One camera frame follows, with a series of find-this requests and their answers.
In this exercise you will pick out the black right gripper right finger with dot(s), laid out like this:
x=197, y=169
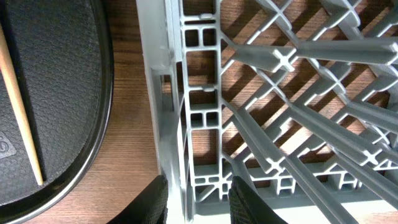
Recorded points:
x=247, y=207

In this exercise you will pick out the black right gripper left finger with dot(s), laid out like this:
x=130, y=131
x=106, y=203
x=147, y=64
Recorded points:
x=149, y=207

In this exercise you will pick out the wooden chopstick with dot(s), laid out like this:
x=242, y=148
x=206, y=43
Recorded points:
x=15, y=97

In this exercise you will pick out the grey dishwasher rack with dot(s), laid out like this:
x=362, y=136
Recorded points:
x=298, y=98

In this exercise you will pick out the round black serving tray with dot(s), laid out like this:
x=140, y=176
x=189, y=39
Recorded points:
x=63, y=57

